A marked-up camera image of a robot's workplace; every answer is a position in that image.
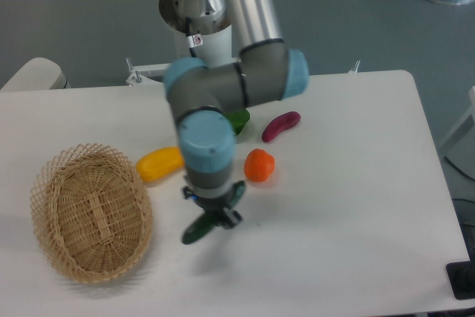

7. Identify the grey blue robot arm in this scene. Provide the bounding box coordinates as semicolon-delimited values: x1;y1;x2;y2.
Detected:
159;0;309;229

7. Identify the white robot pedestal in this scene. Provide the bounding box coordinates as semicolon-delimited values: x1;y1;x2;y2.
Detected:
125;0;242;87

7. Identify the orange tomato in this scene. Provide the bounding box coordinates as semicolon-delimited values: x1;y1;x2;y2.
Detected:
244;148;275;183

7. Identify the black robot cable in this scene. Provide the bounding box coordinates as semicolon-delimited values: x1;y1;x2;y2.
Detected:
184;16;201;59

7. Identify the woven wicker basket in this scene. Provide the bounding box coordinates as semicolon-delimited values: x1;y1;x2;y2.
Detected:
30;143;153;284

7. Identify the white chair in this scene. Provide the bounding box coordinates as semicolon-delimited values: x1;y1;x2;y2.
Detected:
1;57;71;93

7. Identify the yellow bell pepper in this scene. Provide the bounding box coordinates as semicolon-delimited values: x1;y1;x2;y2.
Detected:
136;146;184;183

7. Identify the purple sweet potato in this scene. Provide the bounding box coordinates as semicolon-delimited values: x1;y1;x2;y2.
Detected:
261;111;301;143

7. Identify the black device at edge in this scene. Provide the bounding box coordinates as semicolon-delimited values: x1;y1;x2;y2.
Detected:
446;261;474;300

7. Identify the dark green cucumber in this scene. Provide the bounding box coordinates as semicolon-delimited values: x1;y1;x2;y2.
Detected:
181;180;247;246

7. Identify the black floor cable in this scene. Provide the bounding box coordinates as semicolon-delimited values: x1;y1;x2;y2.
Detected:
444;154;475;180

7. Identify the green bok choy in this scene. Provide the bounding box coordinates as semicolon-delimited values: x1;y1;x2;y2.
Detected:
225;108;251;136

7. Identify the white table frame right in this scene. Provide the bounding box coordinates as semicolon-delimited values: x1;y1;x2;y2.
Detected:
438;87;474;157

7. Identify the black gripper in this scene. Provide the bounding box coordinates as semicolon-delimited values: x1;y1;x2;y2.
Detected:
182;186;243;229

